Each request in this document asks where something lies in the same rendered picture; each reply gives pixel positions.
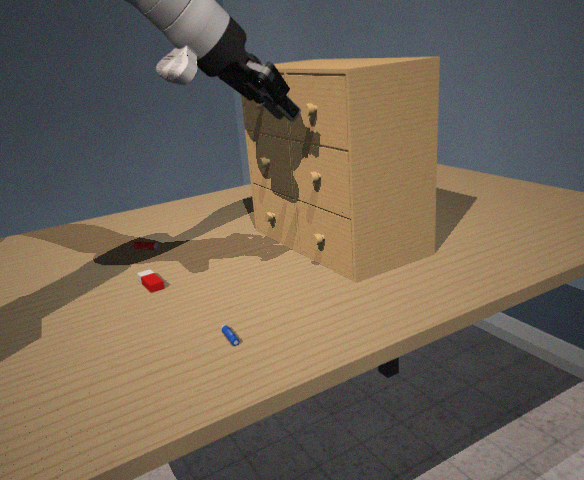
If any blue aaa battery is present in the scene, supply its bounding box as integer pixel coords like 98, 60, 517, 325
221, 325, 240, 346

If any red rectangular block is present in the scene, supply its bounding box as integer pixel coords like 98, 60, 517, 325
137, 269, 165, 293

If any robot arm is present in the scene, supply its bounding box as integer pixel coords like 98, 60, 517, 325
125, 0, 230, 85

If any red battery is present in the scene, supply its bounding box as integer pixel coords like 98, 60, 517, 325
134, 242, 159, 250

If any small wooden chest of drawers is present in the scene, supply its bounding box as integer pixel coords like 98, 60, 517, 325
241, 57, 440, 283

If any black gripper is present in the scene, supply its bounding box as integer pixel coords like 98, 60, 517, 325
197, 15, 301, 121

